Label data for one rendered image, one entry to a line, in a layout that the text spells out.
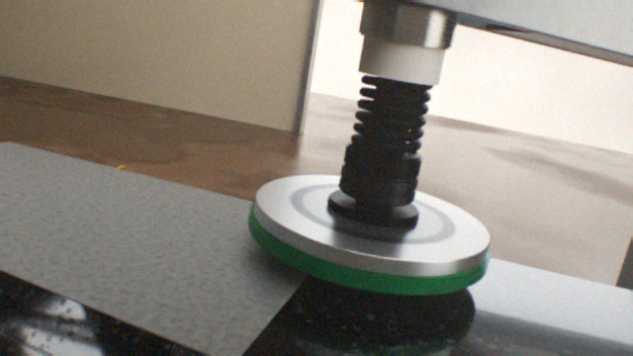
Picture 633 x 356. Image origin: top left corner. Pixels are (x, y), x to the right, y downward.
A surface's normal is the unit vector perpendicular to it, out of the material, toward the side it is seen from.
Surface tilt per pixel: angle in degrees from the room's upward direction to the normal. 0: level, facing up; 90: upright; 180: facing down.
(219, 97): 90
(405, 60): 90
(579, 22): 90
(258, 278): 0
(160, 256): 0
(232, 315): 0
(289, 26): 90
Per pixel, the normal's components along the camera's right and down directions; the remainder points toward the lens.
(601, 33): 0.19, 0.29
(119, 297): 0.15, -0.95
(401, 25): -0.29, 0.21
